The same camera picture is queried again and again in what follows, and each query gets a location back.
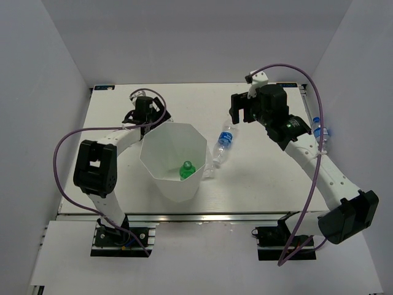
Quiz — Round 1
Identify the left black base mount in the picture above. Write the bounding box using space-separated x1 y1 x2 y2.
90 219 156 258

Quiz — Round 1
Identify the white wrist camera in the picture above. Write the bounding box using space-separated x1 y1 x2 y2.
129 90 146 101
245 69 269 99

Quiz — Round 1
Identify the right blue table sticker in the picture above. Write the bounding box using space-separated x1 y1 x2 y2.
276 82 298 88

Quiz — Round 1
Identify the aluminium front rail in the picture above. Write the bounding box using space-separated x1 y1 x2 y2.
61 211 308 224

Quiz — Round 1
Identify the blue label water bottle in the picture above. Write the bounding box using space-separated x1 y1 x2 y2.
212 116 239 168

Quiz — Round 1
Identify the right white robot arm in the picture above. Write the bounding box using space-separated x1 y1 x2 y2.
229 84 379 245

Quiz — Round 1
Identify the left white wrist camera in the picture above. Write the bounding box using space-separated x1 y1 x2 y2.
129 90 146 101

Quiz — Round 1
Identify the white octagonal plastic bin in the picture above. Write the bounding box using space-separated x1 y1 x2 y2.
139 122 207 203

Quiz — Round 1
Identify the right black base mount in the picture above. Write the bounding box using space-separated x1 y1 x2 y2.
251 226 316 262

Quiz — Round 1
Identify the left blue table sticker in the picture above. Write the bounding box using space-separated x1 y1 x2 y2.
93 85 115 91

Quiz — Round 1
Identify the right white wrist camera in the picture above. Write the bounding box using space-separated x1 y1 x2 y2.
245 69 269 99

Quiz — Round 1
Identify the green soda bottle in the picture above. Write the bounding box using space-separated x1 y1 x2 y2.
179 160 196 181

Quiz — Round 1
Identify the blue table sticker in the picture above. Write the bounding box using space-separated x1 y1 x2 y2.
93 85 115 91
276 82 298 88

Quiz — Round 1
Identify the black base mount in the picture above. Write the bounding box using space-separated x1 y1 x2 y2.
90 219 156 258
251 226 316 262

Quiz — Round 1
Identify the clear crushed plastic bottle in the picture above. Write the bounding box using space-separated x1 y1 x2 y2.
203 146 216 179

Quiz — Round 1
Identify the water bottle beside table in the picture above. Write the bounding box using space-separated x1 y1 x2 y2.
311 117 330 152

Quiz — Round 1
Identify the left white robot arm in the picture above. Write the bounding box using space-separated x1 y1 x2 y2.
73 95 171 245

